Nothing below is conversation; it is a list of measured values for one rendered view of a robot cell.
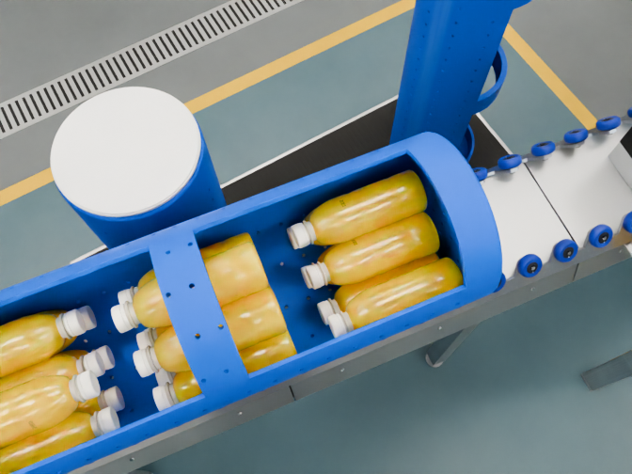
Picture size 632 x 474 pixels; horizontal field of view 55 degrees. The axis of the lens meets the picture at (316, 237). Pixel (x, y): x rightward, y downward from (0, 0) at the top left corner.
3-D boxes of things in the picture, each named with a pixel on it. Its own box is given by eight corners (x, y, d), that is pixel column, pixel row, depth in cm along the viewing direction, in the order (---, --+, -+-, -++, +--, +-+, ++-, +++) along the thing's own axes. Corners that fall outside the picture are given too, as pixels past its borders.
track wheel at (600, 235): (615, 223, 110) (608, 219, 111) (593, 232, 109) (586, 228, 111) (615, 244, 112) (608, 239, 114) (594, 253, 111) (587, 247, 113)
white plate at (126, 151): (230, 133, 113) (231, 136, 114) (122, 63, 119) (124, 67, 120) (128, 244, 104) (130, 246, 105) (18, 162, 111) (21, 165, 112)
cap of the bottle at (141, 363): (149, 367, 85) (135, 371, 84) (157, 376, 88) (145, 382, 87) (142, 343, 87) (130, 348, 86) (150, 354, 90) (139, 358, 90)
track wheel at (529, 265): (544, 253, 108) (536, 248, 109) (521, 262, 107) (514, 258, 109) (545, 274, 110) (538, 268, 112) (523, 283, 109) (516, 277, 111)
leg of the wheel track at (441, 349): (446, 363, 198) (496, 309, 141) (430, 370, 198) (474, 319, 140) (437, 347, 201) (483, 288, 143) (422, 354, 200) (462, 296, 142)
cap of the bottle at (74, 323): (77, 339, 92) (88, 334, 93) (68, 335, 89) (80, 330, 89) (70, 315, 93) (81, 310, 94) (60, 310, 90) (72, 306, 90)
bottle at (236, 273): (248, 230, 87) (112, 283, 84) (266, 273, 83) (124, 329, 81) (256, 255, 93) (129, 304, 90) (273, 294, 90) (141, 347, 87)
